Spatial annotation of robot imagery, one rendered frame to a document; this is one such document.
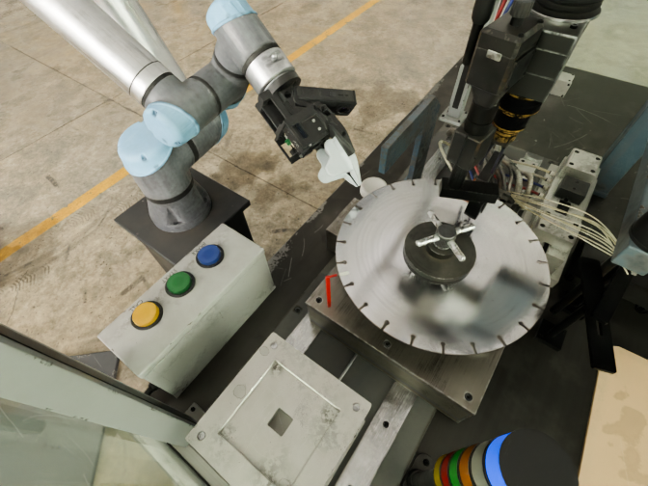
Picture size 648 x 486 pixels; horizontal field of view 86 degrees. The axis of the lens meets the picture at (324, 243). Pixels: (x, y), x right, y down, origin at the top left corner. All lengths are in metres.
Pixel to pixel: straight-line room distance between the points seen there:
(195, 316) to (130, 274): 1.33
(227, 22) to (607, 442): 0.90
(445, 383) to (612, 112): 1.08
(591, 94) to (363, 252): 1.10
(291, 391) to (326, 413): 0.06
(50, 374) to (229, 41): 0.51
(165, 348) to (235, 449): 0.19
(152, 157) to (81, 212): 1.58
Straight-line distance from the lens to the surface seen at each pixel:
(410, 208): 0.63
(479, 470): 0.32
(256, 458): 0.53
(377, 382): 0.68
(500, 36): 0.44
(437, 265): 0.56
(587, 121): 1.37
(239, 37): 0.64
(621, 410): 0.83
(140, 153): 0.81
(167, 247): 0.91
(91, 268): 2.05
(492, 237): 0.63
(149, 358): 0.61
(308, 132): 0.57
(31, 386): 0.36
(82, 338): 1.87
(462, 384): 0.61
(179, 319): 0.62
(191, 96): 0.65
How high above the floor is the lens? 1.42
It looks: 54 degrees down
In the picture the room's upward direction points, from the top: 4 degrees counter-clockwise
